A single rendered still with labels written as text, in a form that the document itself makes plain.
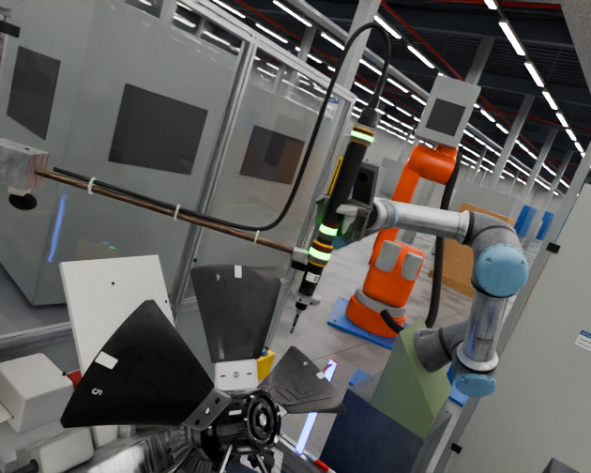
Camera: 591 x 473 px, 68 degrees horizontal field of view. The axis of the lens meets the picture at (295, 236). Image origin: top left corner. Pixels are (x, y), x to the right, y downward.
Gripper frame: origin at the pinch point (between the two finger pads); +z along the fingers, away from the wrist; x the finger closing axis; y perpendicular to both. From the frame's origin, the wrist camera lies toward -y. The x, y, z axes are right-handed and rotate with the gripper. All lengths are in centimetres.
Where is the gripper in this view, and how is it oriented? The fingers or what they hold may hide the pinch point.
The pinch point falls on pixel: (330, 203)
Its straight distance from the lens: 85.6
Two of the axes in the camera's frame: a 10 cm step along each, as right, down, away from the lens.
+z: -5.1, 0.3, -8.6
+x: -8.0, -3.8, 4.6
